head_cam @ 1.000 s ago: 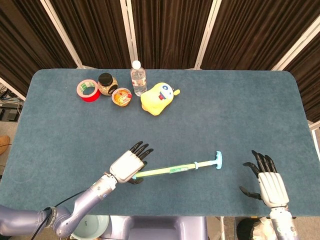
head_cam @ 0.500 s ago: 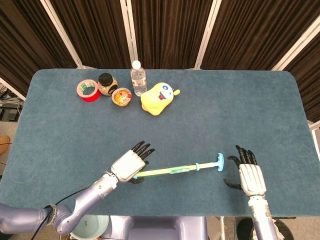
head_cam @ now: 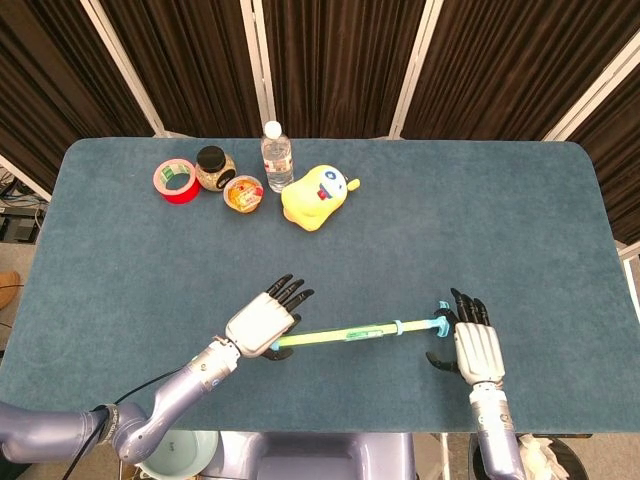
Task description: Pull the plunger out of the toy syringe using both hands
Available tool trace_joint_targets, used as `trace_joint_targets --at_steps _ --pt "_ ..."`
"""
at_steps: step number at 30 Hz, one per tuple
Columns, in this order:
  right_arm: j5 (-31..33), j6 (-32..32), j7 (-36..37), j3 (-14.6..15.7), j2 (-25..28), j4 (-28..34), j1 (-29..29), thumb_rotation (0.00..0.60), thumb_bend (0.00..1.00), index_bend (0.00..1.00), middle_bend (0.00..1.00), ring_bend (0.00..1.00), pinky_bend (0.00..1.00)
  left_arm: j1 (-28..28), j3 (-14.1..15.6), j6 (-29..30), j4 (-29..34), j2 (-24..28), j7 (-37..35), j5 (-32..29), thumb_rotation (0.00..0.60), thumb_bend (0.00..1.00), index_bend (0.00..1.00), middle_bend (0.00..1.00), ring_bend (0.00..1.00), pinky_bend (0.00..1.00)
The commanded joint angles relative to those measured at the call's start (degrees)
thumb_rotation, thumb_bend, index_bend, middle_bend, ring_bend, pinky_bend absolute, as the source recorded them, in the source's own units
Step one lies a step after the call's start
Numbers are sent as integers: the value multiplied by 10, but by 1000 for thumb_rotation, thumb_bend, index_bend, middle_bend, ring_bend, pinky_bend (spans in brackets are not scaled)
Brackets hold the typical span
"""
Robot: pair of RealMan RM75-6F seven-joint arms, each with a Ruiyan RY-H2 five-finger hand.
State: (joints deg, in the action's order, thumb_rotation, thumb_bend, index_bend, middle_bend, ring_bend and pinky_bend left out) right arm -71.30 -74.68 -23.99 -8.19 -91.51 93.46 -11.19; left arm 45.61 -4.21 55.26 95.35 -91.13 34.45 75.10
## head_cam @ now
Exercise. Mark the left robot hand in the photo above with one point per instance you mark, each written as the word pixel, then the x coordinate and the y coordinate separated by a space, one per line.
pixel 255 325

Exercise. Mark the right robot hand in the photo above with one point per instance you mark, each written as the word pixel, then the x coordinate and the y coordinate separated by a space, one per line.
pixel 480 350

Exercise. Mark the blue yellow water pump toy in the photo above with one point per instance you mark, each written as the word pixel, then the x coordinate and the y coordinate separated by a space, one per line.
pixel 360 334

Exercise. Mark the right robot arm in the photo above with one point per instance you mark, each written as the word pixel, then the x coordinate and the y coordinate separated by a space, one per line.
pixel 492 430

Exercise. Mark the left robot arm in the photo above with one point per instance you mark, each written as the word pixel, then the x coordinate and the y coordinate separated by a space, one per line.
pixel 165 400

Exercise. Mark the purple robot base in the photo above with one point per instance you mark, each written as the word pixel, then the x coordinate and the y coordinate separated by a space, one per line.
pixel 325 457

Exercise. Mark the blue table cover cloth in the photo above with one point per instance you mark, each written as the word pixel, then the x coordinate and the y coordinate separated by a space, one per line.
pixel 150 280

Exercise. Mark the white crumpled bag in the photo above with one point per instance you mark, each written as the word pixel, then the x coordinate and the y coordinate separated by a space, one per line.
pixel 540 450

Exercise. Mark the orange jelly cup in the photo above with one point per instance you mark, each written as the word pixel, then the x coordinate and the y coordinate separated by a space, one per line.
pixel 243 194

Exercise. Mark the yellow plush toy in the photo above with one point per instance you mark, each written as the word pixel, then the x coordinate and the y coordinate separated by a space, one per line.
pixel 310 200

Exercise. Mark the black trash bin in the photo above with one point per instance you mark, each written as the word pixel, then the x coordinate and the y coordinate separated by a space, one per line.
pixel 570 460

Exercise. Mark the mint green bowl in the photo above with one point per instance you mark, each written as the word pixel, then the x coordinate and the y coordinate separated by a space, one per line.
pixel 185 450

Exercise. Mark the red tape roll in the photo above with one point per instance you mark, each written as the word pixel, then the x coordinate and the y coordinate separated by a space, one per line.
pixel 182 197

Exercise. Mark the clear plastic water bottle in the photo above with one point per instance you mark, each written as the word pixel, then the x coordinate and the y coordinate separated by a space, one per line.
pixel 277 165

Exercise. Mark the glass jar black lid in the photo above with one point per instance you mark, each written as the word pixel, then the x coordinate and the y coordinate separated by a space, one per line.
pixel 210 157

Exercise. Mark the round wooden object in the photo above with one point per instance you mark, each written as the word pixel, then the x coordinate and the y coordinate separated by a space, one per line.
pixel 7 292

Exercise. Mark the grey equipment box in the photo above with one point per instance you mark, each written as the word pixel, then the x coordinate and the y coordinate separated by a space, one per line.
pixel 20 227

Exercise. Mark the brown screen panel white frame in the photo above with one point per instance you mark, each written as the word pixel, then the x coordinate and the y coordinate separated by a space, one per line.
pixel 500 65
pixel 50 75
pixel 200 60
pixel 620 165
pixel 340 60

